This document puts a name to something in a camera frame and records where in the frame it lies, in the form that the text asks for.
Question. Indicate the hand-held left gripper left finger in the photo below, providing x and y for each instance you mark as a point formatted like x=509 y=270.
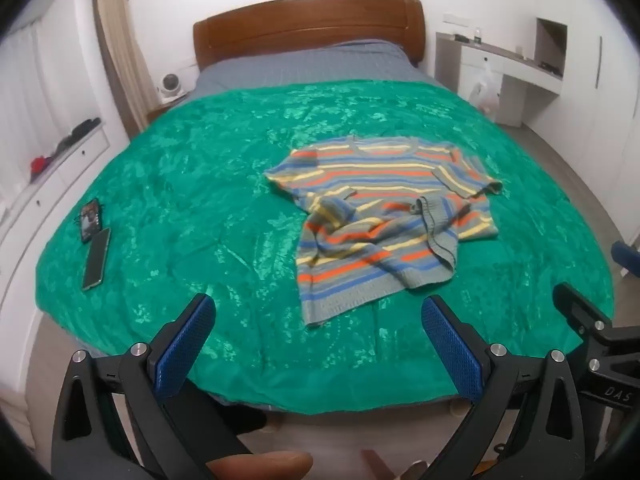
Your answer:
x=182 y=345

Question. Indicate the white desk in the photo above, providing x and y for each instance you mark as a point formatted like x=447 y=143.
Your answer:
x=520 y=70

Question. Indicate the beige curtain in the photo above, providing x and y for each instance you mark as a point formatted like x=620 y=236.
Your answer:
x=120 y=50

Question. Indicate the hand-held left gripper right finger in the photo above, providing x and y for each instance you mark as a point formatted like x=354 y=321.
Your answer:
x=452 y=347

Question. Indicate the grey bedsheet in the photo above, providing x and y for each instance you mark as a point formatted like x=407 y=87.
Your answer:
x=320 y=67

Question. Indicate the red item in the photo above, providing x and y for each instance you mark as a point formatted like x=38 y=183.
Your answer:
x=40 y=164

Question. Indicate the person's left hand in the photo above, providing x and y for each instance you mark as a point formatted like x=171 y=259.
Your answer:
x=260 y=466

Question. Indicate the green patterned blanket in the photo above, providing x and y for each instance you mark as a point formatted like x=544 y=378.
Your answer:
x=200 y=185

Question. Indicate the white window cabinet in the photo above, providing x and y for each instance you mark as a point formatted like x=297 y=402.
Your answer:
x=60 y=200

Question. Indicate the dark smartphone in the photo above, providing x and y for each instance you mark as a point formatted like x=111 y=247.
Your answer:
x=96 y=260

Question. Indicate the black item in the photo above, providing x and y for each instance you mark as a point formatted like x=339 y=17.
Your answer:
x=80 y=132

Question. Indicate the white wall outlet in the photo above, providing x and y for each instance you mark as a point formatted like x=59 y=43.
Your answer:
x=456 y=20

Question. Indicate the white wardrobe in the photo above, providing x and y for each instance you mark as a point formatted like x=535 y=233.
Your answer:
x=595 y=85

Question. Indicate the small white fan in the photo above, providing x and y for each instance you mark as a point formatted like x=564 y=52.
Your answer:
x=171 y=87

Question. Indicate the striped knit sweater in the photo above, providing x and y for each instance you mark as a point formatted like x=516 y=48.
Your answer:
x=380 y=220

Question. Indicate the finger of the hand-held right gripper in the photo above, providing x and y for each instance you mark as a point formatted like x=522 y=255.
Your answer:
x=580 y=307

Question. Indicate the black smartphone with lit screen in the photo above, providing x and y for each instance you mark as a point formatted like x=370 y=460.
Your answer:
x=90 y=220

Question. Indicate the blue chair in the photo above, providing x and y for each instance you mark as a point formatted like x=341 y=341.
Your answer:
x=627 y=257

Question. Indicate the wooden bed headboard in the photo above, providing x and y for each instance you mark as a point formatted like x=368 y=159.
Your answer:
x=305 y=25

